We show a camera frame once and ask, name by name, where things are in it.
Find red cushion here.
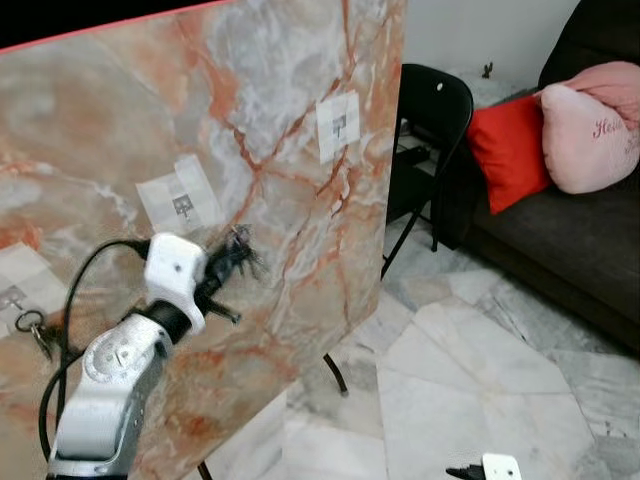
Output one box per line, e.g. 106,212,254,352
467,93,554,216

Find marble pattern board red edge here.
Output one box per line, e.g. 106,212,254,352
0,0,408,480

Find black folding chair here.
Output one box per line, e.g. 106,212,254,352
383,63,477,283

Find light pink lettered cushion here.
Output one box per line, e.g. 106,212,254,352
539,84,640,196

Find dusty pink pillow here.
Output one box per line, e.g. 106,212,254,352
570,61,640,129

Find dark grey sofa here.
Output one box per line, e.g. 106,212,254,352
455,0,640,351

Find dark keys on ring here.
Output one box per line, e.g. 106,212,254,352
13,308,58,363

